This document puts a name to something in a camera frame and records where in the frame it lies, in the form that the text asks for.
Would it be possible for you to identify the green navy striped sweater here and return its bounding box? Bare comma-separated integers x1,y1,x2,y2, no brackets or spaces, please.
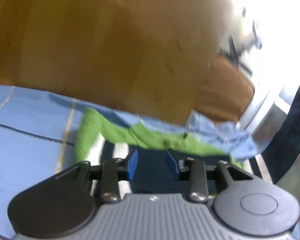
75,108,260,197

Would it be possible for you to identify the brown cushion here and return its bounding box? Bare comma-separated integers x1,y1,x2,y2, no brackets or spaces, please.
193,55,255,123

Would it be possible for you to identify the blue bed sheet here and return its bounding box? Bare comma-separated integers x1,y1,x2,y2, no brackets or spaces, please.
0,85,257,239

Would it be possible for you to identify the wooden headboard panel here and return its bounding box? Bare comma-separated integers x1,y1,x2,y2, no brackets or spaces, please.
0,0,232,125

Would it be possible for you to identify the aluminium window frame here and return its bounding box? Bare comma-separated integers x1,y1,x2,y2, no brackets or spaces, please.
237,72,300,188

